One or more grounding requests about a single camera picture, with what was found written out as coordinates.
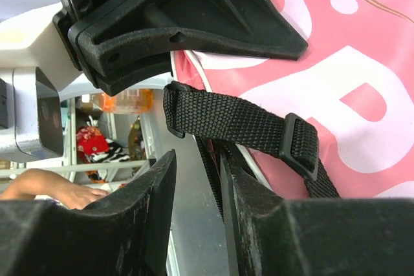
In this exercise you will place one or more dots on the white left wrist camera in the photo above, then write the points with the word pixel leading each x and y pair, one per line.
pixel 35 67

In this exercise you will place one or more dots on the red patterned cloth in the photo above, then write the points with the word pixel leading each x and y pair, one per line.
pixel 90 141

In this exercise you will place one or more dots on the bare human hand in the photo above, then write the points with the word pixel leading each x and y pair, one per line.
pixel 38 182

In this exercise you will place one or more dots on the pink racket bag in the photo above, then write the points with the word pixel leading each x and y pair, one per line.
pixel 354 83

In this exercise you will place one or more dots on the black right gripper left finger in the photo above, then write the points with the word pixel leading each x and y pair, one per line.
pixel 124 233

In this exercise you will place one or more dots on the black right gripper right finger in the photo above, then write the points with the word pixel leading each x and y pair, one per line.
pixel 268 235

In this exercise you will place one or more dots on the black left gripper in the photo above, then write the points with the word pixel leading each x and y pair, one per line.
pixel 119 43

